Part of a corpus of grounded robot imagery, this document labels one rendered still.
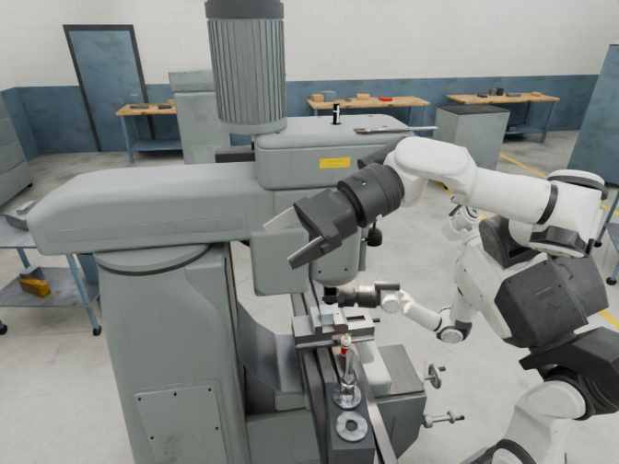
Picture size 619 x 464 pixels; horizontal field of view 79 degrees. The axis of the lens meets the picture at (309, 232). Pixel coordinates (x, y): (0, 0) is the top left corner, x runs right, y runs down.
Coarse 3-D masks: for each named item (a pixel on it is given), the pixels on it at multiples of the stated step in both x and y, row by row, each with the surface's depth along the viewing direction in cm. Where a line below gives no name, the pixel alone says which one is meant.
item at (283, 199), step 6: (336, 186) 112; (276, 192) 109; (282, 192) 109; (288, 192) 110; (294, 192) 110; (300, 192) 110; (306, 192) 110; (312, 192) 111; (318, 192) 111; (276, 198) 110; (282, 198) 110; (288, 198) 110; (294, 198) 111; (300, 198) 111; (276, 204) 111; (282, 204) 111; (288, 204) 111; (276, 210) 112; (282, 210) 112
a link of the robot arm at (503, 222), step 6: (492, 216) 89; (498, 216) 87; (498, 222) 85; (504, 222) 82; (504, 228) 82; (504, 234) 82; (510, 240) 81; (510, 246) 85; (516, 246) 85; (522, 246) 80
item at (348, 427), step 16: (336, 384) 120; (336, 400) 113; (352, 400) 113; (336, 416) 110; (352, 416) 108; (368, 416) 110; (336, 432) 106; (352, 432) 104; (368, 432) 106; (336, 448) 102; (352, 448) 102; (368, 448) 102
